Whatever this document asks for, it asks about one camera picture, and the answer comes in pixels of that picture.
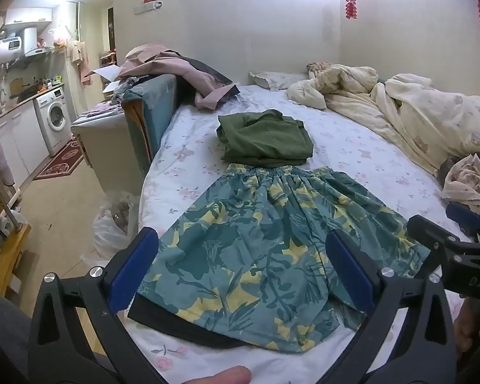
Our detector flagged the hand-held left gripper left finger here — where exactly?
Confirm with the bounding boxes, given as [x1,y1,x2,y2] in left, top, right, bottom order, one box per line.
[27,227,169,384]

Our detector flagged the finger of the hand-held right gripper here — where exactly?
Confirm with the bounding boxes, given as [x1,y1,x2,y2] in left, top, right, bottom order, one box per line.
[446,202,480,244]
[407,215,465,260]

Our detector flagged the hanging pink towel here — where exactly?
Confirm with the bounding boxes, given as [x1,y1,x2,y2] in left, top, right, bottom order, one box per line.
[66,37,93,85]

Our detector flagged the red patterned rug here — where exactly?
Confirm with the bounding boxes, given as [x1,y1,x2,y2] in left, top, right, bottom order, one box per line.
[33,138,84,181]

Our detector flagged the white side cabinet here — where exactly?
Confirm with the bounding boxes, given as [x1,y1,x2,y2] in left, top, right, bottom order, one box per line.
[71,109,145,197]

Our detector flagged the person's left hand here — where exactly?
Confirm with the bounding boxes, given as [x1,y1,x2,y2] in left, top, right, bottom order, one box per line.
[183,365,252,384]

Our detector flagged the wooden chair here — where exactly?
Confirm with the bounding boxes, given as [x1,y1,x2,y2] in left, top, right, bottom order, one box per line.
[0,184,32,297]

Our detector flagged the range hood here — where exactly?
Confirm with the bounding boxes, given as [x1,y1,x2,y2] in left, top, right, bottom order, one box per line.
[23,46,56,58]

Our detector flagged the person's grey trouser leg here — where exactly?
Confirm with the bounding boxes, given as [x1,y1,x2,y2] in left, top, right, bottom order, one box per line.
[0,288,38,384]

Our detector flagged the dark grey garment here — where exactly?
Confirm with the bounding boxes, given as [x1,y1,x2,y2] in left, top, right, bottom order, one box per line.
[183,57,235,89]

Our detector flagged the small cream patterned cloth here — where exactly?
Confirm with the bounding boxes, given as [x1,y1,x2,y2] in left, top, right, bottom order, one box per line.
[440,154,480,217]

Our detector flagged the teal floral pants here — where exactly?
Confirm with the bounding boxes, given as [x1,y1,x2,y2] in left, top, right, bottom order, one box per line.
[129,163,432,355]

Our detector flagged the white water heater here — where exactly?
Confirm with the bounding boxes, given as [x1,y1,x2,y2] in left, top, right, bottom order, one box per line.
[0,26,39,69]

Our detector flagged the person's right hand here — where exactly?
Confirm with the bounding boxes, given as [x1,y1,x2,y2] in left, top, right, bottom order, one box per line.
[453,299,480,366]

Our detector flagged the white wall cabinet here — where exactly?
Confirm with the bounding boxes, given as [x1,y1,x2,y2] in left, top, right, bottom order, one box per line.
[4,7,52,29]

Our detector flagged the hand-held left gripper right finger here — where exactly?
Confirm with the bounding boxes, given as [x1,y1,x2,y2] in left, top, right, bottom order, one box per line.
[325,229,459,384]

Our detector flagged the white papers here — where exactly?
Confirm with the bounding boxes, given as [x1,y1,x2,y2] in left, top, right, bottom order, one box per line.
[91,66,124,93]

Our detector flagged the white floral pillow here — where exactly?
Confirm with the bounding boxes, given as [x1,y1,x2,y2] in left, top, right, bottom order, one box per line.
[249,71,309,91]

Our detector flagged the folded green garment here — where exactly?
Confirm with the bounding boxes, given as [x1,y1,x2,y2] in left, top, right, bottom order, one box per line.
[217,109,314,169]

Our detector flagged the pink coat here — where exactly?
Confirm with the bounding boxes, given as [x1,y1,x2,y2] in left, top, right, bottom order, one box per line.
[118,43,241,111]

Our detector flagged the teal upholstered bed end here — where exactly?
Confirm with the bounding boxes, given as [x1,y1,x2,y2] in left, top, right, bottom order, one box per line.
[122,74,181,173]

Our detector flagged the white kitchen base cabinet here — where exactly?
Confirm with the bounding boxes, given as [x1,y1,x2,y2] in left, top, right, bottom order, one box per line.
[0,106,51,188]

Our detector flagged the cream quilt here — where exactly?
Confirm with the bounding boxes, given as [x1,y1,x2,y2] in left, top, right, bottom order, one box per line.
[287,64,480,177]

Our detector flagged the black cloth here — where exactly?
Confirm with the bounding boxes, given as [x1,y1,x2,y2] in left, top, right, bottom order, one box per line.
[127,296,246,348]

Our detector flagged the bed with floral sheet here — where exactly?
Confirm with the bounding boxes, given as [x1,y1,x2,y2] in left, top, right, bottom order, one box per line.
[138,73,480,384]

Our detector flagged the white plastic bag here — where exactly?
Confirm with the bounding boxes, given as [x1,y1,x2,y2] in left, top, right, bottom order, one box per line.
[80,191,143,265]

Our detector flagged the white washing machine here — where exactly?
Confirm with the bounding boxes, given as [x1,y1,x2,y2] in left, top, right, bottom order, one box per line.
[33,86,74,157]

